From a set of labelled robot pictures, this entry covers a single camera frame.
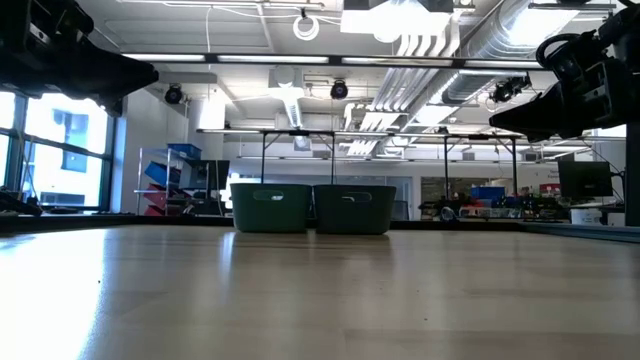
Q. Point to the black ceiling spotlight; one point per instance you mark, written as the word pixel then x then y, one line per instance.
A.
pixel 339 90
pixel 173 94

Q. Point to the teal plastic bin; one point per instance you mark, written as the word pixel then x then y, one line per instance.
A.
pixel 355 217

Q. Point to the metal storage rack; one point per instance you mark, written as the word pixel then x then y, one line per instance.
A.
pixel 140 180

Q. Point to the silver ventilation duct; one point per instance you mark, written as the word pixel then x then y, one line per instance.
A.
pixel 495 45

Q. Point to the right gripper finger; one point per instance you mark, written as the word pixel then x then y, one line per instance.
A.
pixel 540 117

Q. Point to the overhead light bar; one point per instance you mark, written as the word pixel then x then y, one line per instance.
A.
pixel 335 61

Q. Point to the green plastic bin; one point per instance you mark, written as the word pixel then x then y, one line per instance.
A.
pixel 270 215

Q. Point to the black upright frame post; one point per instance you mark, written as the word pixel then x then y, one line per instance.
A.
pixel 633 175

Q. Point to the black background table frame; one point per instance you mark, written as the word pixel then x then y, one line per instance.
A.
pixel 263 160
pixel 446 170

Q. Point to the blue shelf bin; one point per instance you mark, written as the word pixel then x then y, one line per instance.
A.
pixel 185 151
pixel 160 172

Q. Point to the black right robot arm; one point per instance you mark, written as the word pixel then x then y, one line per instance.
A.
pixel 627 25

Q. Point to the large bright window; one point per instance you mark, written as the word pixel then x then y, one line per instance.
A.
pixel 65 150

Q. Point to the black computer monitor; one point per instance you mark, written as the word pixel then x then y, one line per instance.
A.
pixel 585 180
pixel 207 175

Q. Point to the blue crate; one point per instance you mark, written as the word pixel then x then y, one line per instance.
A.
pixel 487 192

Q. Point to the black aluminium table frame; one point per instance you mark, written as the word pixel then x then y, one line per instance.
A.
pixel 150 222

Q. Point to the black hanging camera rig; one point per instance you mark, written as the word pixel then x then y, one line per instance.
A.
pixel 507 89

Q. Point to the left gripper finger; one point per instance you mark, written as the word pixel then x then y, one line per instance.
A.
pixel 115 82

